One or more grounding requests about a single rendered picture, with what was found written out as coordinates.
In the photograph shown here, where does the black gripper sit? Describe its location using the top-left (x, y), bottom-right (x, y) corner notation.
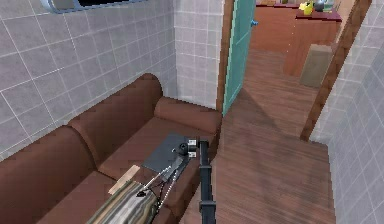
top-left (136, 142), bottom-right (190, 211)

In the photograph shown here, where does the grey laptop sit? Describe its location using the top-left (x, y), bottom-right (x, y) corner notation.
top-left (142, 132), bottom-right (202, 174)

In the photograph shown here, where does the tan flat book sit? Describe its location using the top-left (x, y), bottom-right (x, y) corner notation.
top-left (107, 164), bottom-right (141, 196)

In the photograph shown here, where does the brown sofa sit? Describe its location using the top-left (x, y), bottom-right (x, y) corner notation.
top-left (0, 72), bottom-right (224, 224)

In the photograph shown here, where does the teal room door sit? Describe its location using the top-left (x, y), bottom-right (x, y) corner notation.
top-left (221, 0), bottom-right (258, 118)

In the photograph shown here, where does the beige bin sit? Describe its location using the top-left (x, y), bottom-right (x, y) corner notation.
top-left (298, 43), bottom-right (334, 89)

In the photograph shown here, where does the red brown kitchen counter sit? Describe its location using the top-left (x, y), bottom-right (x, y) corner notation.
top-left (249, 2), bottom-right (343, 78)

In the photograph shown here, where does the yellow green object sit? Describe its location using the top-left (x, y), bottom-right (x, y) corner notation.
top-left (298, 1), bottom-right (315, 16)

